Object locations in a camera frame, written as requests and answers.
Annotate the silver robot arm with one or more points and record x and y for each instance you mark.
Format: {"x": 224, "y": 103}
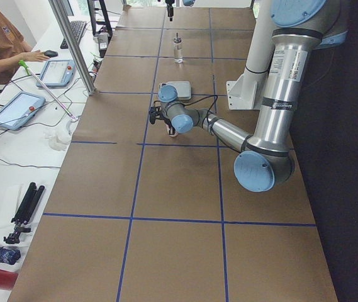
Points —
{"x": 286, "y": 32}
{"x": 187, "y": 3}

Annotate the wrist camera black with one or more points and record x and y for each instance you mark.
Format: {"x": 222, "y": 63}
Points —
{"x": 155, "y": 113}

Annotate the crumpled white tissue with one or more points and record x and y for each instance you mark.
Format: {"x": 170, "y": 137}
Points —
{"x": 59, "y": 138}

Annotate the pink plastic cup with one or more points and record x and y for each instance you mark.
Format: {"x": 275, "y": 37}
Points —
{"x": 171, "y": 131}

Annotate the black power adapter box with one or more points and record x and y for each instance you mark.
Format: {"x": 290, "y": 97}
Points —
{"x": 102, "y": 40}

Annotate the near blue teach pendant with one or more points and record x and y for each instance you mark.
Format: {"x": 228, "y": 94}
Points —
{"x": 15, "y": 113}

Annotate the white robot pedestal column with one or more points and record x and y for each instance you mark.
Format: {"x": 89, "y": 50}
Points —
{"x": 246, "y": 92}

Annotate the blue teach pendant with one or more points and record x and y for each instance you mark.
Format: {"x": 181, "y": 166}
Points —
{"x": 15, "y": 113}
{"x": 57, "y": 73}

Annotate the black computer mouse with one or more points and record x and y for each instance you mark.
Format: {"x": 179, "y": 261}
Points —
{"x": 50, "y": 53}

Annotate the aluminium frame post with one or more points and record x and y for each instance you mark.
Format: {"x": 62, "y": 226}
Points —
{"x": 64, "y": 24}

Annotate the black folded tripod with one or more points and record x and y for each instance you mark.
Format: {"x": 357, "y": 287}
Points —
{"x": 24, "y": 213}

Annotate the metal rod green handle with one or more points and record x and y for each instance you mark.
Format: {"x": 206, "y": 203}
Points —
{"x": 72, "y": 117}

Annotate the black keyboard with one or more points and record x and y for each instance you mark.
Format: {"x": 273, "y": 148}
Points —
{"x": 78, "y": 29}

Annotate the silver kitchen scale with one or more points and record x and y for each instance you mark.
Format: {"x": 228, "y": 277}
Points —
{"x": 183, "y": 88}

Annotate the far blue teach pendant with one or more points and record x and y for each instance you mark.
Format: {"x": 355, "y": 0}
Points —
{"x": 57, "y": 73}

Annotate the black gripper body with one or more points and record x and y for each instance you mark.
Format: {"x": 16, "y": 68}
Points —
{"x": 170, "y": 7}
{"x": 167, "y": 121}

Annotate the clear glass sauce bottle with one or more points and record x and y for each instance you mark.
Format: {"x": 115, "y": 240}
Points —
{"x": 177, "y": 43}

